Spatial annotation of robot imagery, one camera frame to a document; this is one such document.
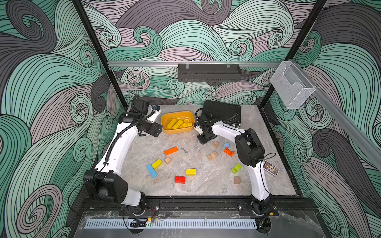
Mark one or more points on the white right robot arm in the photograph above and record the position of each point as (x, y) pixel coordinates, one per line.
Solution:
(249, 150)

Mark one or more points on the green arch block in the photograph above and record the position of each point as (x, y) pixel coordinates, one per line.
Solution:
(236, 168)

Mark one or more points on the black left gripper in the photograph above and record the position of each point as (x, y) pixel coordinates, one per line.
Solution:
(154, 126)

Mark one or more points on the black wall tray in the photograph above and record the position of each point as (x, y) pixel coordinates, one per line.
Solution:
(212, 73)

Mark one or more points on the natural wood cube left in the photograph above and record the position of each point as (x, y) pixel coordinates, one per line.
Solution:
(168, 160)

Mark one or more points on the natural wood cube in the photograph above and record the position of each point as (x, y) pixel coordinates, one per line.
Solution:
(168, 160)
(237, 180)

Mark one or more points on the yellow green block left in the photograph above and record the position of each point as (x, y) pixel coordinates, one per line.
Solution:
(157, 164)

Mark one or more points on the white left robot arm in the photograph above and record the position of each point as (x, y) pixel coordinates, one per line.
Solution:
(104, 183)

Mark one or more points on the orange arch block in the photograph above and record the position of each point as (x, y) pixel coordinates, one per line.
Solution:
(229, 152)

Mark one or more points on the clear plastic wall holder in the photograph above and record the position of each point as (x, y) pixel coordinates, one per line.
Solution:
(292, 84)

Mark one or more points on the black electronics box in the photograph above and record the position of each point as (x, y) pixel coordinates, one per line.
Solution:
(227, 113)

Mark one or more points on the playing card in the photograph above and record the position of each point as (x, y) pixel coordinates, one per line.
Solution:
(270, 168)

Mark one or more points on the blue long block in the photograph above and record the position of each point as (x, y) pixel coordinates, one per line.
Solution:
(151, 170)

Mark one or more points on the orange plastic tub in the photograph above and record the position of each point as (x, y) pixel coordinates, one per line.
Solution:
(186, 116)

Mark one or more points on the yellow block near red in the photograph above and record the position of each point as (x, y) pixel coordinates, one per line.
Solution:
(190, 172)

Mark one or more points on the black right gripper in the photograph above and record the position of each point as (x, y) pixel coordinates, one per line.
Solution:
(202, 141)

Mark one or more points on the white cable duct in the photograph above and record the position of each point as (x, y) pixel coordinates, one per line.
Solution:
(173, 224)

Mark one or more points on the orange rectangular block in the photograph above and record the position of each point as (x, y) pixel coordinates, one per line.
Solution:
(170, 151)

